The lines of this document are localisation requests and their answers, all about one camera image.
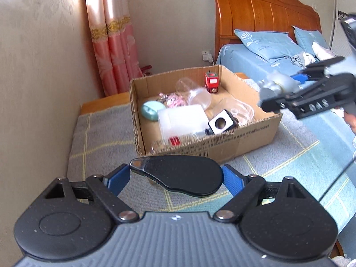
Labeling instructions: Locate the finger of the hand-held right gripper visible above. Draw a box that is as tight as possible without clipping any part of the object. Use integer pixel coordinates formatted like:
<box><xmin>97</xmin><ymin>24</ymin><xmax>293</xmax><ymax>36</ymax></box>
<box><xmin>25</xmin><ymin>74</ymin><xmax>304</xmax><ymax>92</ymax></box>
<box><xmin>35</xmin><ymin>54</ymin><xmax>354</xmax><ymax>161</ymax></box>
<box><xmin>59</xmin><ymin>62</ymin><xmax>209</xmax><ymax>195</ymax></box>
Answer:
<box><xmin>291</xmin><ymin>56</ymin><xmax>346</xmax><ymax>89</ymax></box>
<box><xmin>258</xmin><ymin>73</ymin><xmax>355</xmax><ymax>113</ymax></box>

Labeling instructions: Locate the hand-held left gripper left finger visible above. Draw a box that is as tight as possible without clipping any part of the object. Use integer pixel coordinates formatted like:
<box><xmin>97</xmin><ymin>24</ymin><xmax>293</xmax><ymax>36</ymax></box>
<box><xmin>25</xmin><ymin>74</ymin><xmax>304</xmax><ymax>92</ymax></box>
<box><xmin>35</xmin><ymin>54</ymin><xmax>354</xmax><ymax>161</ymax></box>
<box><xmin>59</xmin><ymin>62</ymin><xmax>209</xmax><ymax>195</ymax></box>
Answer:
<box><xmin>42</xmin><ymin>164</ymin><xmax>140</xmax><ymax>224</ymax></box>

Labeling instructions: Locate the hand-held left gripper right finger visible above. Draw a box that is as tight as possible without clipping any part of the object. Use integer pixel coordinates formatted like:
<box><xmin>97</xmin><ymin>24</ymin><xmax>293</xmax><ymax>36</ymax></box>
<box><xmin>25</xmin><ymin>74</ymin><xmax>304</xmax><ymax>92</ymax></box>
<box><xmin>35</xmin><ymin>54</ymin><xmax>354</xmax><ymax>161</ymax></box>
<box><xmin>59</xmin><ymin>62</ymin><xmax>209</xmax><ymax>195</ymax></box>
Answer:
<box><xmin>213</xmin><ymin>164</ymin><xmax>310</xmax><ymax>224</ymax></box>

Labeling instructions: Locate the grey cat figurine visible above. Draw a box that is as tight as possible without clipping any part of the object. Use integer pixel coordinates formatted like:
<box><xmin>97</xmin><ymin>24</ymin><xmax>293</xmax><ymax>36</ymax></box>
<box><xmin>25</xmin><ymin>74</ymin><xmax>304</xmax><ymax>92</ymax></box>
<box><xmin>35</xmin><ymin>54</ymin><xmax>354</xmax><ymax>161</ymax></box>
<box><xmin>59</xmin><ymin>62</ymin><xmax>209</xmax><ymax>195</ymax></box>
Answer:
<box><xmin>257</xmin><ymin>71</ymin><xmax>302</xmax><ymax>101</ymax></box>

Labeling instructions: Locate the cardboard box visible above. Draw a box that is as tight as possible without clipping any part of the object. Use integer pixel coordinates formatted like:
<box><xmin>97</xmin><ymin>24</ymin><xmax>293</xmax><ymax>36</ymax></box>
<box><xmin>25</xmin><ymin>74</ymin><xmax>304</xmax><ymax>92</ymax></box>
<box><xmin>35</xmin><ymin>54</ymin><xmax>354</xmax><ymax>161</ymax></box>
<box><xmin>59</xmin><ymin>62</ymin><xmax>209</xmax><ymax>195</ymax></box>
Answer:
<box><xmin>128</xmin><ymin>65</ymin><xmax>283</xmax><ymax>164</ymax></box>

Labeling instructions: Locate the black oval key fob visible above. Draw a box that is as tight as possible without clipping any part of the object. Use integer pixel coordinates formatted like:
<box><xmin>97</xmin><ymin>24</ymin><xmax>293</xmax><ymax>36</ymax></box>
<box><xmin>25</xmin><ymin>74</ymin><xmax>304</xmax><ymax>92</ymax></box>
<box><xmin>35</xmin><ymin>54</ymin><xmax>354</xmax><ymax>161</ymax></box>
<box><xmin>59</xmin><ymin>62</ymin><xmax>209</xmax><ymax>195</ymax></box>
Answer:
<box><xmin>129</xmin><ymin>156</ymin><xmax>224</xmax><ymax>198</ymax></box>

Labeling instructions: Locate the black and white cube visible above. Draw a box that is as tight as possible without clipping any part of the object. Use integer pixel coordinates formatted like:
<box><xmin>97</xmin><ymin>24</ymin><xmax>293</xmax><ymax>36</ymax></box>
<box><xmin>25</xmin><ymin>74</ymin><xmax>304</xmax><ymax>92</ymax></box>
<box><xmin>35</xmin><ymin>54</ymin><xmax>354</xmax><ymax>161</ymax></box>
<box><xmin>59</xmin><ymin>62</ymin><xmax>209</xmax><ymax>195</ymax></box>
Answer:
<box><xmin>204</xmin><ymin>109</ymin><xmax>239</xmax><ymax>136</ymax></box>

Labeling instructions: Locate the mint green case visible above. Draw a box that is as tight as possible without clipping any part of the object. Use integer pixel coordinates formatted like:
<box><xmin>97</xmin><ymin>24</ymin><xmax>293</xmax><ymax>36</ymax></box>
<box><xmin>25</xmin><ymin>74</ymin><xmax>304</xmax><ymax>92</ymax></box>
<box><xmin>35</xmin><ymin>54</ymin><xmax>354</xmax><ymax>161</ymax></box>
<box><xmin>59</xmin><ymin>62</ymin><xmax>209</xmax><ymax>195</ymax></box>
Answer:
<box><xmin>142</xmin><ymin>101</ymin><xmax>166</xmax><ymax>121</ymax></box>

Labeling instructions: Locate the clear plastic cup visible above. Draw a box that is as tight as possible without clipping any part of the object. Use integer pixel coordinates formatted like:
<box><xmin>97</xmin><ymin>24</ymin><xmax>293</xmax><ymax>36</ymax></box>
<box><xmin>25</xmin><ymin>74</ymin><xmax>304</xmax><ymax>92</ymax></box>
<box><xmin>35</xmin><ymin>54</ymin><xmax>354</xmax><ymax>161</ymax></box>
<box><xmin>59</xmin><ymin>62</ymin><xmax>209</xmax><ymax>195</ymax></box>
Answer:
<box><xmin>176</xmin><ymin>78</ymin><xmax>212</xmax><ymax>109</ymax></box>

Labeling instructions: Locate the white plastic bottle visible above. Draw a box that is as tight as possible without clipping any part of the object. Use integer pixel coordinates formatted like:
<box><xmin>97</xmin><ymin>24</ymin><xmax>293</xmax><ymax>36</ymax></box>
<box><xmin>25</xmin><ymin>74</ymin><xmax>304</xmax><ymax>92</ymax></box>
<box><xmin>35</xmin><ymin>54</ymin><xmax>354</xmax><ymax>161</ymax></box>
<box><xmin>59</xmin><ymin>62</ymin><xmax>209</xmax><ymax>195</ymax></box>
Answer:
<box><xmin>157</xmin><ymin>104</ymin><xmax>210</xmax><ymax>142</ymax></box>

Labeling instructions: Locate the pink bottle keychain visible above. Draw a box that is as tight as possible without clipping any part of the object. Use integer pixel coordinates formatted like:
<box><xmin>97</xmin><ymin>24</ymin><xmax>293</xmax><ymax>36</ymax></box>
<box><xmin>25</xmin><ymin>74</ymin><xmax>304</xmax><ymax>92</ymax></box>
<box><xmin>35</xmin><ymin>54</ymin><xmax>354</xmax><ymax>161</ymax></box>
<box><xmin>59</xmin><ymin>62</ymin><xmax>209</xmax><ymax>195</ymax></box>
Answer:
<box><xmin>157</xmin><ymin>92</ymin><xmax>185</xmax><ymax>108</ymax></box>

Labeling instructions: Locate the person's right hand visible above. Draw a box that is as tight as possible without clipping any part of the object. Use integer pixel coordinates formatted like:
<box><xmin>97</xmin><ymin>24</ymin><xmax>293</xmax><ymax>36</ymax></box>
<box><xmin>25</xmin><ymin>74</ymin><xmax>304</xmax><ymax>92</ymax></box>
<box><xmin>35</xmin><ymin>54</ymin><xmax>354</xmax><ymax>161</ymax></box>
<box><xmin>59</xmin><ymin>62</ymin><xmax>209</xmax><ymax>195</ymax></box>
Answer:
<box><xmin>343</xmin><ymin>110</ymin><xmax>356</xmax><ymax>134</ymax></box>

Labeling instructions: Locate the grey white cloth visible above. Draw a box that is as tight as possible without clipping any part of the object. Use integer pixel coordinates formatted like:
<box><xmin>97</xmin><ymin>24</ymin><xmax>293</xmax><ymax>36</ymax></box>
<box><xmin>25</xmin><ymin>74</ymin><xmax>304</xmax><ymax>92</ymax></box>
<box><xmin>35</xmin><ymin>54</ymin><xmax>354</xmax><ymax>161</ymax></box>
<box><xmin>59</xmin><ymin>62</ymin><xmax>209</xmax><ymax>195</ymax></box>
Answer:
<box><xmin>291</xmin><ymin>51</ymin><xmax>320</xmax><ymax>68</ymax></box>

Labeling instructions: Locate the blue flower pillow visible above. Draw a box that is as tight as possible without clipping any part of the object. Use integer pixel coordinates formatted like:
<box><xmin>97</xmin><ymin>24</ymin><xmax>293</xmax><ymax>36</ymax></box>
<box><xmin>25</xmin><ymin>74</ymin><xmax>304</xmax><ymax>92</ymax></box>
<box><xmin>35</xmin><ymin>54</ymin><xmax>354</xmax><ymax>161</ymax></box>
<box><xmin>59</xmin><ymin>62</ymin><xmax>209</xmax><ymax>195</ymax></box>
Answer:
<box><xmin>292</xmin><ymin>26</ymin><xmax>329</xmax><ymax>49</ymax></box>
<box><xmin>234</xmin><ymin>28</ymin><xmax>305</xmax><ymax>60</ymax></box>

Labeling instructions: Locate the blue bed sheet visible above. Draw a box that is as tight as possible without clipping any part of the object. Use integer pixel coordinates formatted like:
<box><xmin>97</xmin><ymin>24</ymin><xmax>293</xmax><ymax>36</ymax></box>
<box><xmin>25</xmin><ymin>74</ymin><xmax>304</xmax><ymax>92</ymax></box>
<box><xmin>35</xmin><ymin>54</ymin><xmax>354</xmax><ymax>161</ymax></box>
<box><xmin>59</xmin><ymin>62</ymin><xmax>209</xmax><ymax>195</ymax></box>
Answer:
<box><xmin>215</xmin><ymin>44</ymin><xmax>356</xmax><ymax>259</ymax></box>

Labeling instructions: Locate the wooden headboard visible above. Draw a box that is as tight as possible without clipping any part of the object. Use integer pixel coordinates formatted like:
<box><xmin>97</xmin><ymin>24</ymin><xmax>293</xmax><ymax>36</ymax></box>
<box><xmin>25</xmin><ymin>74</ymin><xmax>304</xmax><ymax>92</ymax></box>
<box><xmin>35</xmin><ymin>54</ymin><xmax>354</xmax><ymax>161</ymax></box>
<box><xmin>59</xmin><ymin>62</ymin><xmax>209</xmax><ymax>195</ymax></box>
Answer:
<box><xmin>208</xmin><ymin>0</ymin><xmax>323</xmax><ymax>64</ymax></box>

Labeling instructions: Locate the pink curtain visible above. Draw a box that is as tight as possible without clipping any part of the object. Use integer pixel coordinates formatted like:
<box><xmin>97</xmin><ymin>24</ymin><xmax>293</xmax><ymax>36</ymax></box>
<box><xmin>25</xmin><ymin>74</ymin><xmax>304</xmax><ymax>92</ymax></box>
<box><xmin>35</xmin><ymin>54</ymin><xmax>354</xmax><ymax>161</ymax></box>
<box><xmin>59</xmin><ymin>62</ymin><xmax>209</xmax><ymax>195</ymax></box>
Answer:
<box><xmin>79</xmin><ymin>0</ymin><xmax>144</xmax><ymax>98</ymax></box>

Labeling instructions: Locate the black cable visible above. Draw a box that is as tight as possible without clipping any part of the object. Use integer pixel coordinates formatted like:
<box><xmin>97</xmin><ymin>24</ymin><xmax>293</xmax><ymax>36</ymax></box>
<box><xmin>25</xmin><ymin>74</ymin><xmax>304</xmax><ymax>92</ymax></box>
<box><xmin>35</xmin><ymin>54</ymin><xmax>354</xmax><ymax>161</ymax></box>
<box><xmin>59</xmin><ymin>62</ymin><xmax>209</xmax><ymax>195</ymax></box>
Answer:
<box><xmin>317</xmin><ymin>145</ymin><xmax>356</xmax><ymax>202</ymax></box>

